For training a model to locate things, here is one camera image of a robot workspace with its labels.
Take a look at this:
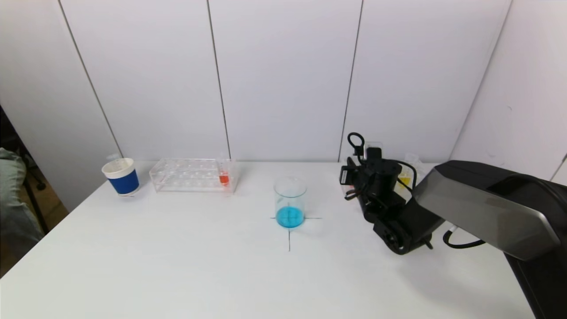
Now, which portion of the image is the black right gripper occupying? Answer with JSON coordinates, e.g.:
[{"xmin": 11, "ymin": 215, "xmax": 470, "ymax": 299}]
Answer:
[{"xmin": 339, "ymin": 156, "xmax": 365, "ymax": 185}]

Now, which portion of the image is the yellow pigment test tube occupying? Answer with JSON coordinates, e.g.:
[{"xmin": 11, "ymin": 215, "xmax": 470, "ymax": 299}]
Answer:
[{"xmin": 398, "ymin": 153, "xmax": 419, "ymax": 190}]

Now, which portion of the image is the clear acrylic test tube rack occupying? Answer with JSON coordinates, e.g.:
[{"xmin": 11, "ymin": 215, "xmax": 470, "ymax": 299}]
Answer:
[
  {"xmin": 150, "ymin": 158, "xmax": 239, "ymax": 194},
  {"xmin": 339, "ymin": 156, "xmax": 433, "ymax": 198}
]

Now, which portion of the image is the clear glass beaker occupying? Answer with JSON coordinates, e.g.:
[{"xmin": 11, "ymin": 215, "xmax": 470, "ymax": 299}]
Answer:
[{"xmin": 273, "ymin": 178, "xmax": 307, "ymax": 230}]

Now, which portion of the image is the red pigment test tube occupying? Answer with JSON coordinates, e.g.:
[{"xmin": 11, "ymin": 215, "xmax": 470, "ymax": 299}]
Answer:
[{"xmin": 217, "ymin": 154, "xmax": 231, "ymax": 187}]

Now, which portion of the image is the blue white paper cup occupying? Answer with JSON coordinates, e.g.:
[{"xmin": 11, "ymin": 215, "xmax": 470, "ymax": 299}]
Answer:
[{"xmin": 101, "ymin": 158, "xmax": 141, "ymax": 197}]

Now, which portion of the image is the black metal stand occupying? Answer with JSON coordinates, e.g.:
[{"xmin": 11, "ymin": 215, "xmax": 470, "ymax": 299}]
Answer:
[{"xmin": 22, "ymin": 151, "xmax": 52, "ymax": 234}]

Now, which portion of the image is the person in grey clothing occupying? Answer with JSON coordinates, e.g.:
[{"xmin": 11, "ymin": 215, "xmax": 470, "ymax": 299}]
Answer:
[{"xmin": 0, "ymin": 148, "xmax": 45, "ymax": 262}]

